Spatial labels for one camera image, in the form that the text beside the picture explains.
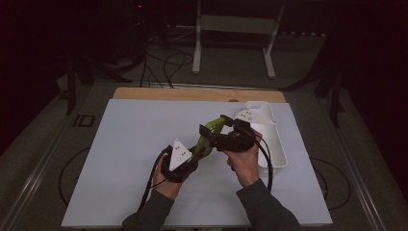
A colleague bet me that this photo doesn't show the white metal stand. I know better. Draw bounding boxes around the white metal stand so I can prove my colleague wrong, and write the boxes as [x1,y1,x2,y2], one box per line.
[191,0,287,80]

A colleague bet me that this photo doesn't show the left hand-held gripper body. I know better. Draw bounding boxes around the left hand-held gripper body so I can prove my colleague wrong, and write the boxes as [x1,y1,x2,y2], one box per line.
[160,138,200,184]

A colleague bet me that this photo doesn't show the white table mat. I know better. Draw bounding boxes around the white table mat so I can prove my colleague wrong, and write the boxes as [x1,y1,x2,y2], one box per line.
[60,98,334,228]

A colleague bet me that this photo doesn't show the hand-held gripper cable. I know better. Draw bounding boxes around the hand-held gripper cable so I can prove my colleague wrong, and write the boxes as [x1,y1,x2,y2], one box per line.
[252,134,274,194]
[137,144,171,214]

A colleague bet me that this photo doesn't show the black looped floor cable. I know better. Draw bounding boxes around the black looped floor cable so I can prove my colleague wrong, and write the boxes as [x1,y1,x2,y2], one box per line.
[309,156,352,212]
[57,146,92,207]

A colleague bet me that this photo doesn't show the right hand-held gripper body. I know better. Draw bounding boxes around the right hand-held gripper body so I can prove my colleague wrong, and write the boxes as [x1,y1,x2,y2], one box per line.
[210,109,277,154]

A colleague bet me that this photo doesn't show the right hand-held gripper cable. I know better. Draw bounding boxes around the right hand-held gripper cable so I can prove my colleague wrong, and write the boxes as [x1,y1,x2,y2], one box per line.
[252,134,274,194]

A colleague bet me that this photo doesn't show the green phone with cartoon case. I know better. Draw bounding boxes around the green phone with cartoon case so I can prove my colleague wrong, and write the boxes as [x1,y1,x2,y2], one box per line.
[190,116,228,162]

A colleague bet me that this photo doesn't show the person's left hand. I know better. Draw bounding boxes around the person's left hand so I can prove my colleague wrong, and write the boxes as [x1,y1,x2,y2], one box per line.
[151,153,185,201]

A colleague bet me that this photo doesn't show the white oblong plastic tray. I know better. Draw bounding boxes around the white oblong plastic tray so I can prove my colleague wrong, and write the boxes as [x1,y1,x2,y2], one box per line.
[244,100,289,169]

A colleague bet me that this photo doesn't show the black floor cables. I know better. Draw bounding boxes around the black floor cables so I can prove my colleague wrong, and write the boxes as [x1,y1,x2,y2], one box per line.
[138,38,195,90]

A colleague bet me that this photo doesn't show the left hand-held gripper cable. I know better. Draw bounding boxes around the left hand-held gripper cable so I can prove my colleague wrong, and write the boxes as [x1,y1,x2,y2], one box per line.
[137,144,171,214]

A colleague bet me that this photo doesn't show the person's right hand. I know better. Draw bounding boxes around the person's right hand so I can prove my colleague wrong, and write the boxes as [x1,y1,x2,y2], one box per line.
[223,127,264,189]

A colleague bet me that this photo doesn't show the black tripod stand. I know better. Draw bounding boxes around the black tripod stand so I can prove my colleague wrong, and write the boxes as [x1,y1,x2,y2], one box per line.
[64,54,133,116]
[278,64,346,129]

